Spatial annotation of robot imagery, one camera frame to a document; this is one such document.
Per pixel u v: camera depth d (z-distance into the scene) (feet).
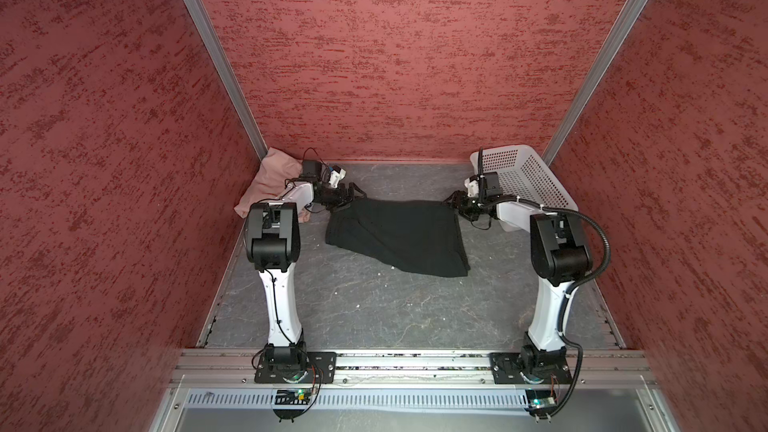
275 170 3.69
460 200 3.05
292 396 2.33
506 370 2.41
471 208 2.94
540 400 2.32
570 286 1.83
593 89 3.13
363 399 2.54
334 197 3.02
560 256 1.75
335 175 3.19
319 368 2.40
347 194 3.02
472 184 3.16
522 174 3.84
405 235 3.38
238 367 2.48
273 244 1.90
